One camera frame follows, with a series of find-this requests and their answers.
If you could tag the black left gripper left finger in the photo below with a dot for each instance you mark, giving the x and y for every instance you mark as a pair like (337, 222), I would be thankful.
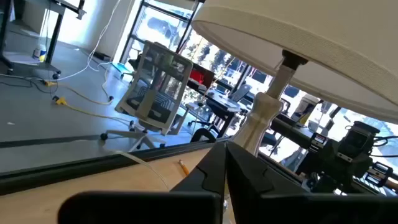
(140, 208)

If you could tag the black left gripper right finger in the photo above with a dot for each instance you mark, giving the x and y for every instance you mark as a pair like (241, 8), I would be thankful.
(280, 208)

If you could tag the orange pencil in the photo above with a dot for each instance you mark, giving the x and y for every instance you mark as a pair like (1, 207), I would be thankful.
(183, 168)

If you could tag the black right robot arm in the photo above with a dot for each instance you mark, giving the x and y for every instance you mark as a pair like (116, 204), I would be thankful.
(326, 155)

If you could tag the red storage box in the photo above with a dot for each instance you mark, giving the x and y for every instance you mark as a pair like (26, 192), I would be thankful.
(197, 76)

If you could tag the white office chair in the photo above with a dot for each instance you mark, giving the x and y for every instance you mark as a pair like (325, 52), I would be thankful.
(149, 105)

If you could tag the black office desk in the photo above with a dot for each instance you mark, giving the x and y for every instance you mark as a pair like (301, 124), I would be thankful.
(224, 113)

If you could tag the grey office chair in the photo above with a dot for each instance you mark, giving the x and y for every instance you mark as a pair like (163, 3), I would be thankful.
(241, 91)

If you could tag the white shade table lamp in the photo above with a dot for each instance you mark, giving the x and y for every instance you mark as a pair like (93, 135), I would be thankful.
(311, 31)

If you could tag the small plastic bottle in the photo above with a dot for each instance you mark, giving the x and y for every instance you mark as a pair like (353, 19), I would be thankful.
(42, 55)

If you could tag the black rolling stand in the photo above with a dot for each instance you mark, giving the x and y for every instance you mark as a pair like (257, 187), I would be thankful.
(57, 31)

